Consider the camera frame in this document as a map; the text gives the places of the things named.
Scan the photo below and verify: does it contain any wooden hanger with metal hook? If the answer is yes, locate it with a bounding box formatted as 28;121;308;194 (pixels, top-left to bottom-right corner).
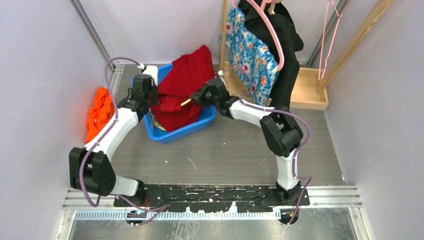
180;98;192;107

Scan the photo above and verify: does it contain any lemon print skirt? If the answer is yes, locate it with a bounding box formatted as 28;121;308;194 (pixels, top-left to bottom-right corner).
151;114;167;132

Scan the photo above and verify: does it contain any red pleated skirt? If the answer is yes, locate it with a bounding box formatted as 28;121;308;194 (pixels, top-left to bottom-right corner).
150;45;215;132

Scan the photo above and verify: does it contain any pink wire hanger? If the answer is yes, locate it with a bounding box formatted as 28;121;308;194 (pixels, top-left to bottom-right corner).
317;0;350;82

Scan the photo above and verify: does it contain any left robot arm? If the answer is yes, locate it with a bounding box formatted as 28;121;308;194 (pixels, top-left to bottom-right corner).
69;73;158;207

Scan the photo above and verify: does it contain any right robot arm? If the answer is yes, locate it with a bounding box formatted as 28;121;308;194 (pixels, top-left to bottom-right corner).
189;78;304;206

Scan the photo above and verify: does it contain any pink plastic hanger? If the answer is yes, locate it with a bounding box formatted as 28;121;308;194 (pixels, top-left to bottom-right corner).
245;0;285;72

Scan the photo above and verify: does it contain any blue plastic bin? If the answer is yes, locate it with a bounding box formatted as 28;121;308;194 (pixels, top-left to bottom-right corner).
142;63;217;144

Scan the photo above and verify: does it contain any orange cloth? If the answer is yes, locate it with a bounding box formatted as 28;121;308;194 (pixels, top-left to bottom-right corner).
85;87;115;143

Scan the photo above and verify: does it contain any blue floral garment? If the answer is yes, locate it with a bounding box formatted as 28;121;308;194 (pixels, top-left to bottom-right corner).
225;7;279;106

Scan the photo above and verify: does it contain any black garment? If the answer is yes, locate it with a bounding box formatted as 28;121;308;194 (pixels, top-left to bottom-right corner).
237;0;305;110

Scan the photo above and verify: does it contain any wooden rack base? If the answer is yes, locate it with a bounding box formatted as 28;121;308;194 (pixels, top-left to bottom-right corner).
223;67;329;111

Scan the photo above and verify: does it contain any wooden rack post left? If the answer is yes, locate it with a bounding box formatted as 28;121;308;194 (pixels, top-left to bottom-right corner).
220;0;228;68

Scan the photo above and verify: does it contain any wooden rack post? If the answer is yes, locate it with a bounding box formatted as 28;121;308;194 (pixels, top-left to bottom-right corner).
316;0;394;94
220;0;228;68

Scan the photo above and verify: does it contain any aluminium frame rail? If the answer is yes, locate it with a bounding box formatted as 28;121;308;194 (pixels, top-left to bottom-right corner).
69;0;111;62

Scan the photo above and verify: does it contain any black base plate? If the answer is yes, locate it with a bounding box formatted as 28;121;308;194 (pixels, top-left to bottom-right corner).
114;184;310;213

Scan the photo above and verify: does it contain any wooden rack post right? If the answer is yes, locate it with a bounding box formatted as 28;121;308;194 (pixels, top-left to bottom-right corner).
316;0;394;94

